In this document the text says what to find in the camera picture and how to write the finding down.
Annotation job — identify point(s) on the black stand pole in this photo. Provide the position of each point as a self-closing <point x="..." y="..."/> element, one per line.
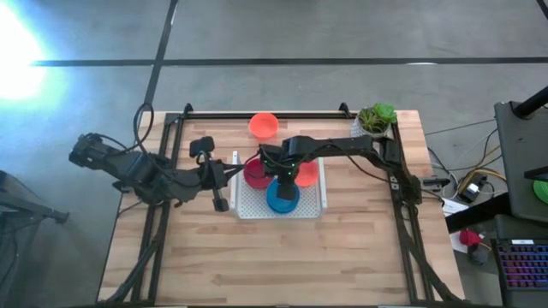
<point x="531" y="102"/>

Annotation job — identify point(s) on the blue plastic mini bowl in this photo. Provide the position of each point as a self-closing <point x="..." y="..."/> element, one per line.
<point x="274" y="202"/>

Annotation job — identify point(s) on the red plastic mini bowl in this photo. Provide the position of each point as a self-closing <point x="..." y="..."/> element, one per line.
<point x="254" y="179"/>

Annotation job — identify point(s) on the small red object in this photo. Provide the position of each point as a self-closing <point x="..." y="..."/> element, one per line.
<point x="468" y="237"/>

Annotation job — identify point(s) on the green round object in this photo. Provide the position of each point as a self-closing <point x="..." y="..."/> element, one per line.
<point x="541" y="191"/>

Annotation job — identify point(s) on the white perforated metal tray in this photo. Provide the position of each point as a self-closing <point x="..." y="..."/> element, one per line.
<point x="257" y="205"/>

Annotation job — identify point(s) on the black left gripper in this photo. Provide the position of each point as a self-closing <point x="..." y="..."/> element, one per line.
<point x="212" y="177"/>

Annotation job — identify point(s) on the laptop with purple keyboard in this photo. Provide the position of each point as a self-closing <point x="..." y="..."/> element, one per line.
<point x="522" y="265"/>

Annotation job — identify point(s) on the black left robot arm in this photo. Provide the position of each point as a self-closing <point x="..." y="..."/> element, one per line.
<point x="132" y="169"/>

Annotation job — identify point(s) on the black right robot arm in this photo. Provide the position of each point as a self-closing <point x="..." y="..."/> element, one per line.
<point x="342" y="145"/>

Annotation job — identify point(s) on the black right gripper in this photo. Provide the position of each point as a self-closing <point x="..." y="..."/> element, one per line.
<point x="287" y="190"/>

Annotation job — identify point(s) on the orange plastic mini bowl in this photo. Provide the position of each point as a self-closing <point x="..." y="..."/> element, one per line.
<point x="263" y="125"/>
<point x="310" y="175"/>

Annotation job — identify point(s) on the dark metal cart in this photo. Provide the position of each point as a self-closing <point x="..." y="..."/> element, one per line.
<point x="25" y="209"/>

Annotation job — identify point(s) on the succulent in patterned white pot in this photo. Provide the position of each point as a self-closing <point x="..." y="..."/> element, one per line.
<point x="377" y="117"/>

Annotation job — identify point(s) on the white paper sheet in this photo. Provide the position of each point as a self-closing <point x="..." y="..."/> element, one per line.
<point x="454" y="208"/>

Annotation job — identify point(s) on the grey stand base plate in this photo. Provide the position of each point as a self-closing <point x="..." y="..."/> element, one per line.
<point x="518" y="162"/>

